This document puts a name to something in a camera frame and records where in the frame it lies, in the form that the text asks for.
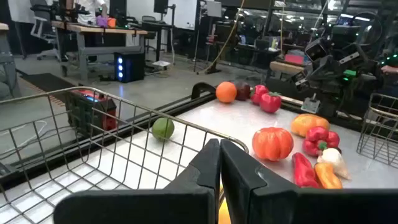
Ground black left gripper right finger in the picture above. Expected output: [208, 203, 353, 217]
[220, 139, 398, 224]

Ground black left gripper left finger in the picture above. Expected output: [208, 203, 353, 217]
[53, 139, 221, 224]

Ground long red chili pepper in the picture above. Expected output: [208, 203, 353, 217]
[291, 152, 320, 189]

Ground orange ribbed tomato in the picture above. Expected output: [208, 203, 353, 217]
[252, 126, 294, 162]

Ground small orange pepper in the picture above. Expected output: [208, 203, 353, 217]
[313, 162, 343, 190]

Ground white garlic bulb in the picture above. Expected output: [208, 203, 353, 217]
[317, 147, 351, 180]

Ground red bell pepper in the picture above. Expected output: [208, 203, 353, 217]
[302, 126, 341, 157]

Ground orange bell pepper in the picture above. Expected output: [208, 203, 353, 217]
[290, 113, 330, 138]

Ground green lime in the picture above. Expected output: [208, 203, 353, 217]
[151, 117, 175, 141]

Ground black curved hook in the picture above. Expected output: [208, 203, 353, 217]
[191, 82, 217, 100]

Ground dark purple fruit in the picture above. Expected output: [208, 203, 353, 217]
[234, 80, 251, 101]

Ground orange fruit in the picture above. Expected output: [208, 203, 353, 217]
[215, 81, 238, 104]

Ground small wooden table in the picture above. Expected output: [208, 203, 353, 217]
[269, 60, 307, 76]

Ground red black power station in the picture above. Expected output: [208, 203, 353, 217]
[65, 88, 118, 134]

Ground black computer tower blue lights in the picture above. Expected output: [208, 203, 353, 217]
[114, 52, 146, 83]

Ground black desk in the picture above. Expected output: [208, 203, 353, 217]
[141, 15, 177, 62]

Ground black floor mat orange edge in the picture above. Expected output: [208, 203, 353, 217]
[20, 73, 77, 106]

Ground white whiteboard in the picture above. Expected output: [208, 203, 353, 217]
[126, 0, 198, 30]

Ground wooden workbench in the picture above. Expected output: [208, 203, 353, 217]
[51, 21, 149, 80]

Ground black monitor on stand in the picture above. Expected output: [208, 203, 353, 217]
[154, 0, 177, 62]

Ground grey office chair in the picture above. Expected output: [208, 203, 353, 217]
[30, 0, 62, 62]

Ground grey metal table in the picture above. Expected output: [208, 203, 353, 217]
[0, 23, 20, 97]

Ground gold wire basket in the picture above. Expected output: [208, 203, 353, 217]
[356, 92, 398, 169]

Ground silver wire basket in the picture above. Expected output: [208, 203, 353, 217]
[0, 86, 249, 224]

